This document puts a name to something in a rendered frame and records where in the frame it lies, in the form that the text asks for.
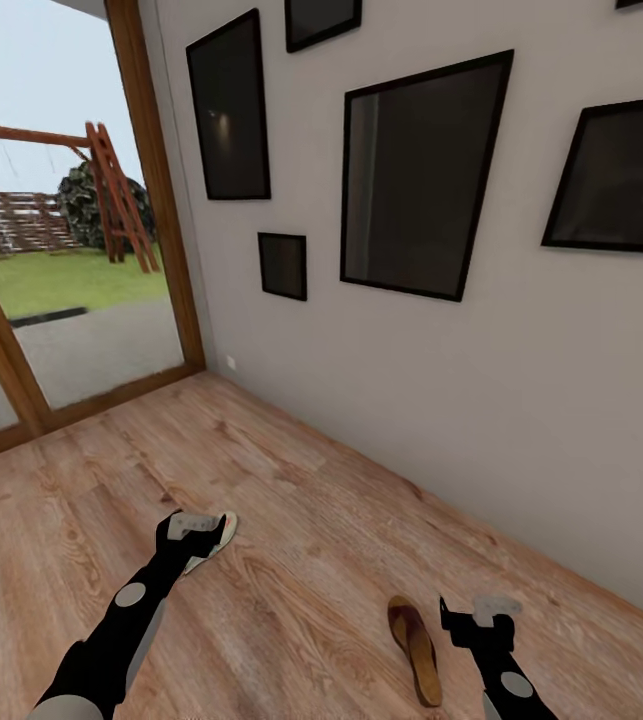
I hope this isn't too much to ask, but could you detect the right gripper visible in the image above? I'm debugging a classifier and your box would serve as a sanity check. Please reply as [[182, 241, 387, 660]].
[[440, 597, 514, 662]]

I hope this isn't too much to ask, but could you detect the sandal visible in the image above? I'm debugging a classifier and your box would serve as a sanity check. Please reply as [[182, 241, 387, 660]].
[[388, 595, 443, 709]]

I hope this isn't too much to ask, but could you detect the gym shoe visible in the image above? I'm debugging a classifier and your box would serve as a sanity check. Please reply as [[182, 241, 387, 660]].
[[182, 511, 238, 577]]

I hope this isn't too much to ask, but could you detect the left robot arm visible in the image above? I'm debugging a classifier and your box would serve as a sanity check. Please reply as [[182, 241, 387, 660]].
[[26, 510, 226, 720]]

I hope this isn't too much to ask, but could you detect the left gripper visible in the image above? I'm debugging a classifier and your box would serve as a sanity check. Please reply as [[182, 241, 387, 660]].
[[151, 514, 226, 572]]

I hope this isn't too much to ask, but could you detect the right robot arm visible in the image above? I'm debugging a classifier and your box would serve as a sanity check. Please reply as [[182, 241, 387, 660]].
[[440, 595, 558, 720]]

